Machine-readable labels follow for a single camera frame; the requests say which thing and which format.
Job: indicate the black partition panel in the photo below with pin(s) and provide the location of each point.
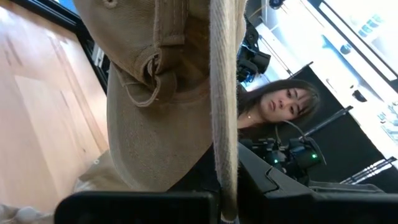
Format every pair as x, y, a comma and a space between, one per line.
342, 149

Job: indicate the black bulky device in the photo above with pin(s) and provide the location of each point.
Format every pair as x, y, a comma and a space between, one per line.
252, 59

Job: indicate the black ribbed rail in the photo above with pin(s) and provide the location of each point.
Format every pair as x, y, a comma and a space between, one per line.
370, 170

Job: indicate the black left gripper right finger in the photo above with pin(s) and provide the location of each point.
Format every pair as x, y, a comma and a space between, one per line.
280, 208

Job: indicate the person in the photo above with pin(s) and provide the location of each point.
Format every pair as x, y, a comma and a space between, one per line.
280, 102

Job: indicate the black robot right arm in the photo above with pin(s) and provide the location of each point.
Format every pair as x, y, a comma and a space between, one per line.
298, 158

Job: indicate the black metal bar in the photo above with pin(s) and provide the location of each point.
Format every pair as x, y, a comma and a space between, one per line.
329, 121

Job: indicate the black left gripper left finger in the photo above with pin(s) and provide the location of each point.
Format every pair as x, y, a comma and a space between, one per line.
140, 208

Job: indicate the black aluminium frame rails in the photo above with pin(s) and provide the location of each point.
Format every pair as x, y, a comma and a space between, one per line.
82, 35

